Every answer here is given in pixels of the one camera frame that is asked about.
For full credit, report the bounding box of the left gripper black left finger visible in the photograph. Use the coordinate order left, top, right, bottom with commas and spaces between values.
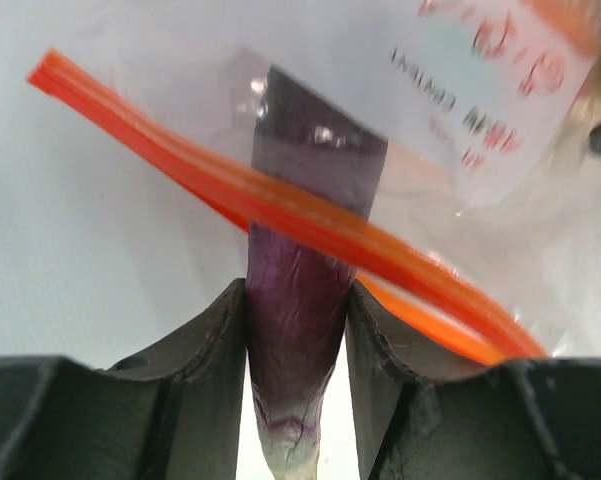
0, 279, 245, 479

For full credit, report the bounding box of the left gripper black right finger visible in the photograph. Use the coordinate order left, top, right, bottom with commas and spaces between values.
345, 284, 601, 479

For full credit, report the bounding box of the purple fake eggplant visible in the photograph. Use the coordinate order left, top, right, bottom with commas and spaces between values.
245, 69, 388, 479

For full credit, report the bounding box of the clear zip top bag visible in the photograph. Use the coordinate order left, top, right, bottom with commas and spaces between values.
28, 1, 601, 364

